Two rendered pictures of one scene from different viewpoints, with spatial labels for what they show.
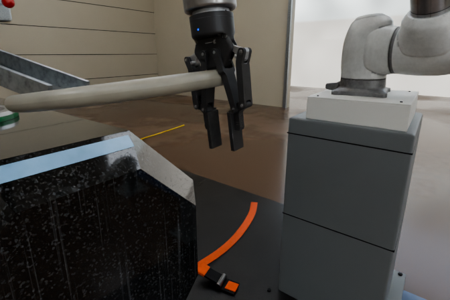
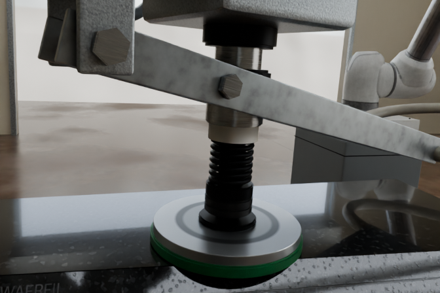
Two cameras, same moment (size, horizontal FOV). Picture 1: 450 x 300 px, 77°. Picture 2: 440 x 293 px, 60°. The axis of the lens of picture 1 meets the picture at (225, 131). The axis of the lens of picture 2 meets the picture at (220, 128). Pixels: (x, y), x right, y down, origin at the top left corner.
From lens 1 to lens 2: 1.38 m
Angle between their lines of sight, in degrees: 54
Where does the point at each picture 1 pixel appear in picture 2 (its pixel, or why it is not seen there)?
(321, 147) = (371, 163)
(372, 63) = (382, 89)
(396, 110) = (412, 125)
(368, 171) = (401, 173)
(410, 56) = (408, 86)
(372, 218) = not seen: hidden behind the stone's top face
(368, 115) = not seen: hidden behind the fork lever
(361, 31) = (376, 65)
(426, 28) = (425, 68)
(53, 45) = not seen: outside the picture
